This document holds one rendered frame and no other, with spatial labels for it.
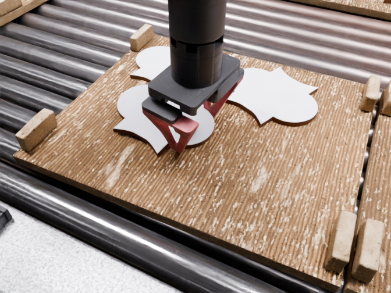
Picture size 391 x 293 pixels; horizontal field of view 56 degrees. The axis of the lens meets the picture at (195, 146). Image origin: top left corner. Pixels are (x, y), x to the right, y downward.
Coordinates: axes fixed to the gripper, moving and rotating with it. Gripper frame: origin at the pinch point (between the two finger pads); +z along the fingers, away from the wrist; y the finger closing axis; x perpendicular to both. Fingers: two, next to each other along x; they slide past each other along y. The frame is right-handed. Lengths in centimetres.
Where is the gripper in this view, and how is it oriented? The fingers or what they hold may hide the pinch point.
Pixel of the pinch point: (194, 127)
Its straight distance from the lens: 48.7
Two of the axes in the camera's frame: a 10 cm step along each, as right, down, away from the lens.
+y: -5.6, 6.2, -5.5
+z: -0.2, 6.5, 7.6
